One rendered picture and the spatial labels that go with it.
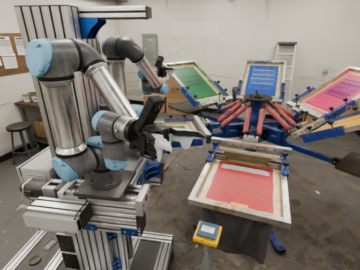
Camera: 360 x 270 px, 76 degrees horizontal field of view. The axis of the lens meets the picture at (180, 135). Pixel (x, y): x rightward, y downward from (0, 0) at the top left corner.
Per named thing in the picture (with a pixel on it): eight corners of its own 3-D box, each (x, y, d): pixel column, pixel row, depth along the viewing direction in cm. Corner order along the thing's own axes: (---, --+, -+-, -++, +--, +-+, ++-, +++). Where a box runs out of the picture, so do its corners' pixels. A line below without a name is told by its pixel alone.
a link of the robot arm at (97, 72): (85, 51, 97) (149, 148, 95) (60, 53, 89) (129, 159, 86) (95, 30, 90) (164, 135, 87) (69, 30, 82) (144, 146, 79)
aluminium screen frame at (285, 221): (290, 229, 125) (291, 223, 123) (187, 203, 143) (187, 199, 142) (284, 160, 193) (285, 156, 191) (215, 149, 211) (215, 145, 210)
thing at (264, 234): (265, 266, 152) (276, 215, 134) (199, 246, 166) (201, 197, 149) (265, 262, 154) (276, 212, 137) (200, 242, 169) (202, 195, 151)
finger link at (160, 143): (171, 169, 53) (161, 154, 61) (173, 145, 51) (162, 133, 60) (158, 170, 52) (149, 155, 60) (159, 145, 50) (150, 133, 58)
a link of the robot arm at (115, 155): (140, 160, 83) (137, 132, 79) (115, 175, 75) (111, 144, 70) (125, 155, 87) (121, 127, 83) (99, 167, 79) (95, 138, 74)
